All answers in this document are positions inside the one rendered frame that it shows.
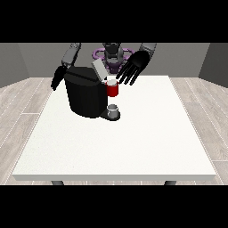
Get grey robot trunk purple rings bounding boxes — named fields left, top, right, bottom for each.
left=92, top=43, right=136, bottom=75

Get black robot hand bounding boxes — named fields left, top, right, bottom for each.
left=115, top=50, right=151, bottom=86
left=50, top=64, right=69, bottom=92

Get small grey cup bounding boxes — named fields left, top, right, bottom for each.
left=106, top=103, right=120, bottom=118

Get red pod holder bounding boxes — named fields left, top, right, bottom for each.
left=105, top=83, right=119, bottom=98

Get pale grey machine lid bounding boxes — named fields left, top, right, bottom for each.
left=91, top=58, right=108, bottom=81

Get black coffee machine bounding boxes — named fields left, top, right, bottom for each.
left=63, top=66, right=121, bottom=122

